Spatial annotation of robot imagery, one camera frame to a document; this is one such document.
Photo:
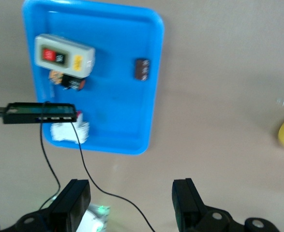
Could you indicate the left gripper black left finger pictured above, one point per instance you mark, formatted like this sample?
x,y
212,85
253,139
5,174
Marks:
x,y
70,207

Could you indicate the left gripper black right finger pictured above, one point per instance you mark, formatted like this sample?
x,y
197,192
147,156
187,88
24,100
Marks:
x,y
187,207

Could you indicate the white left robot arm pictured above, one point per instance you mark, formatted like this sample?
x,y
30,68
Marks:
x,y
93,218

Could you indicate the white connector block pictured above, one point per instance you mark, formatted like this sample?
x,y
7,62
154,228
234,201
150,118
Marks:
x,y
62,133

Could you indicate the blue plastic tray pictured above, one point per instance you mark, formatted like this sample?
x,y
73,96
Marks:
x,y
122,108

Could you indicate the small black terminal block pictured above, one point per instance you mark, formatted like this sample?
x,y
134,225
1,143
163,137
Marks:
x,y
141,70

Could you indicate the grey switch box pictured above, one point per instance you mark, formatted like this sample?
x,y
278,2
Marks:
x,y
41,46

